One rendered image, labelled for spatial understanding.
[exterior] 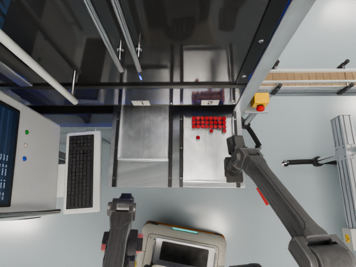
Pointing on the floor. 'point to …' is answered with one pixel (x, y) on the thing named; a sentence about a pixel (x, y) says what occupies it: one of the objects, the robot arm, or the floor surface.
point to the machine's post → (274, 48)
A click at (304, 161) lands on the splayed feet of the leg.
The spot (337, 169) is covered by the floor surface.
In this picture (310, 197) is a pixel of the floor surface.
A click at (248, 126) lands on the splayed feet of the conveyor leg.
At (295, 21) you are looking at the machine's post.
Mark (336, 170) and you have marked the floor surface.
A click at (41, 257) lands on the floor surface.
